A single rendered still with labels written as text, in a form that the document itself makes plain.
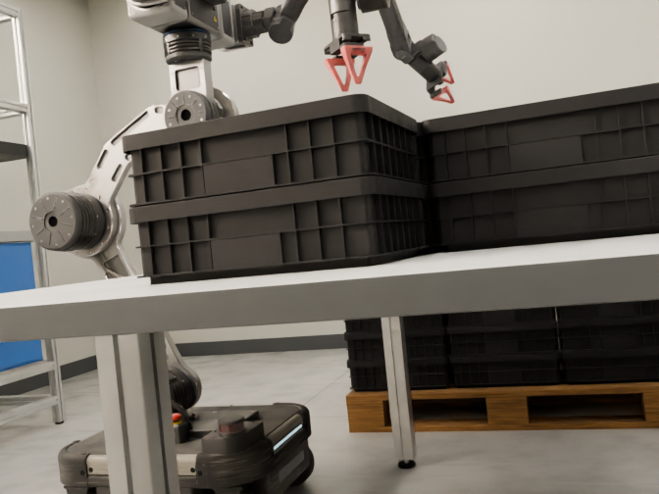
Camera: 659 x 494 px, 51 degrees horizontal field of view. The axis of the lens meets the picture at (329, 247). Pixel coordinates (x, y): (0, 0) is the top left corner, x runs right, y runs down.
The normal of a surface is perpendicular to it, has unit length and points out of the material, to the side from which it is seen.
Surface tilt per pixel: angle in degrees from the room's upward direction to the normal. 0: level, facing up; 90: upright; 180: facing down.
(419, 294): 90
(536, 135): 90
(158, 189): 90
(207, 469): 90
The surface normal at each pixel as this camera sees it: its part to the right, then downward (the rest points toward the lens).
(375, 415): -0.29, 0.04
